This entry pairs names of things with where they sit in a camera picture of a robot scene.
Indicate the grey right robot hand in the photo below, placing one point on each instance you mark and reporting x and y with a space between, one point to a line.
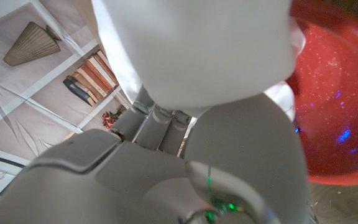
244 146

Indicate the red bowl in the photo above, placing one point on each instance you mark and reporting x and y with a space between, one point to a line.
337 109

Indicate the white tissue cloth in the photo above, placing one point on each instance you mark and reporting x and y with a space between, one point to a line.
197 49

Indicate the printed bookshelf backdrop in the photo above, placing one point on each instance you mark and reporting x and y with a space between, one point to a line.
26 93

